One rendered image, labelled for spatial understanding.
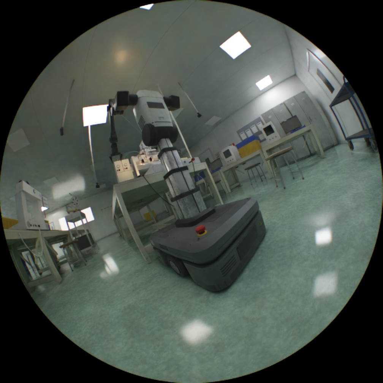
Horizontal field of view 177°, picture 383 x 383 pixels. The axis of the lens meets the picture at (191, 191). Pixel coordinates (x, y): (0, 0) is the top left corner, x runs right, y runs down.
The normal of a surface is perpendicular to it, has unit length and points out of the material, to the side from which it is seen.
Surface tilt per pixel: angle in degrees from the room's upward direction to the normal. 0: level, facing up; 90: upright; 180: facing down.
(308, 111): 90
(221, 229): 45
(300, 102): 90
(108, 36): 180
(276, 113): 90
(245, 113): 90
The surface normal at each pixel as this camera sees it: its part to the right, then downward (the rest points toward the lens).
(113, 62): 0.39, 0.92
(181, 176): 0.56, -0.25
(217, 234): 0.12, -0.83
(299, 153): -0.71, 0.29
